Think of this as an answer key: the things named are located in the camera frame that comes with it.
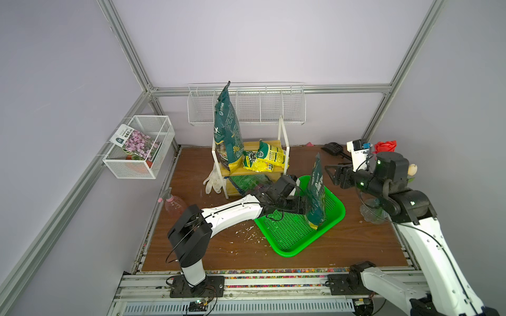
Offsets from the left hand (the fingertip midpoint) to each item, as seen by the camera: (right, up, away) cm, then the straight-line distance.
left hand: (304, 208), depth 78 cm
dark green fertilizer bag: (+2, +1, -8) cm, 8 cm away
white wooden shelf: (-11, +15, +4) cm, 19 cm away
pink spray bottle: (-57, 0, +9) cm, 57 cm away
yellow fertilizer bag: (-16, +20, +2) cm, 26 cm away
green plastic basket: (-5, -13, +8) cm, 16 cm away
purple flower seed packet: (-65, +25, -5) cm, 70 cm away
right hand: (+7, +18, -12) cm, 22 cm away
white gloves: (-43, +9, +25) cm, 51 cm away
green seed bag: (-24, +8, +13) cm, 29 cm away
